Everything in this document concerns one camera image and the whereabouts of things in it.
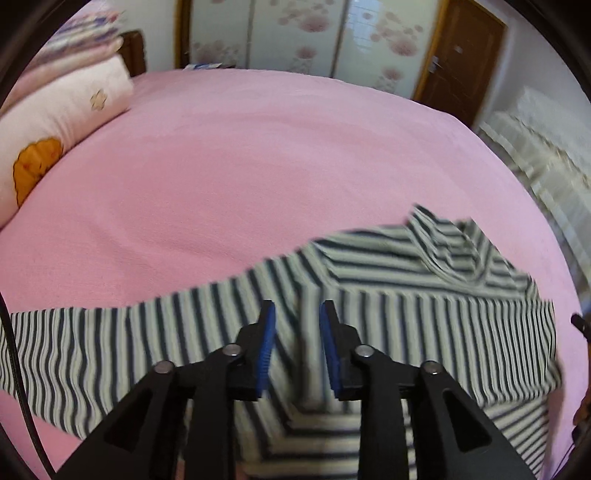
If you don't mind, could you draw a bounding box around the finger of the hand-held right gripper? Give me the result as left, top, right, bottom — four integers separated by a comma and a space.
571, 313, 591, 343

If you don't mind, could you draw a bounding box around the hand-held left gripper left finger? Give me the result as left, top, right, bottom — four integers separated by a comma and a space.
55, 300, 277, 480

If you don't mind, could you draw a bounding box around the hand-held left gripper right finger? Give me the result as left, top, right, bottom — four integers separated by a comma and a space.
319, 300, 533, 480

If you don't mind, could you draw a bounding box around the striped long-sleeve shirt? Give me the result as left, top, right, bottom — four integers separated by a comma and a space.
0, 203, 562, 480

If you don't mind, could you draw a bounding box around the pink bed sheet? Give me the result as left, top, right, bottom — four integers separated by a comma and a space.
0, 68, 583, 480

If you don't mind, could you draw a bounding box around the brown wooden door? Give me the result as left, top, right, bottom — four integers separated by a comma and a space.
414, 0, 509, 126

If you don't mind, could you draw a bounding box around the pink pillow with orange print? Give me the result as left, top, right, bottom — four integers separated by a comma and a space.
0, 55, 135, 228

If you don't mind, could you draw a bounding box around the floral sliding-door wardrobe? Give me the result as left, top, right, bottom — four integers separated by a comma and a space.
175, 0, 450, 100

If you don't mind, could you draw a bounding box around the wooden headboard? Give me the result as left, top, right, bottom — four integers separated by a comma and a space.
117, 30, 147, 78

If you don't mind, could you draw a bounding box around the folded pink floral blanket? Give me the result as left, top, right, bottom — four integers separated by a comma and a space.
14, 7, 125, 93

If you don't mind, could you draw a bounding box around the black cable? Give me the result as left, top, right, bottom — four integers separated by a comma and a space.
0, 293, 54, 480

